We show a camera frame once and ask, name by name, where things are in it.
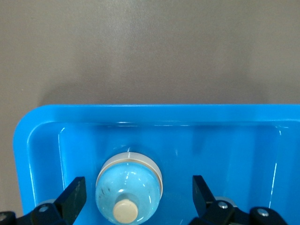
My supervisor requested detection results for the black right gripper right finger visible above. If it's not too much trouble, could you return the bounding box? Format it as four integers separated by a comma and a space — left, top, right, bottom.
191, 175, 288, 225

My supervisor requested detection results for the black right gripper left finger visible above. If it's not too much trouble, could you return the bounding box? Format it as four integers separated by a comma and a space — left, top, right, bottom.
0, 176, 87, 225

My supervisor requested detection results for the light blue desk bell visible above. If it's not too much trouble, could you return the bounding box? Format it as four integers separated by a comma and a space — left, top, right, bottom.
95, 151, 163, 223

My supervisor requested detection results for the blue plastic tray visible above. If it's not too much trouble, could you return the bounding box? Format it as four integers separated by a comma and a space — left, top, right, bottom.
13, 104, 300, 225

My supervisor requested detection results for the brown table mat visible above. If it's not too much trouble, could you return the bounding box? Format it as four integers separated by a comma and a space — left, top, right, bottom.
0, 0, 300, 213

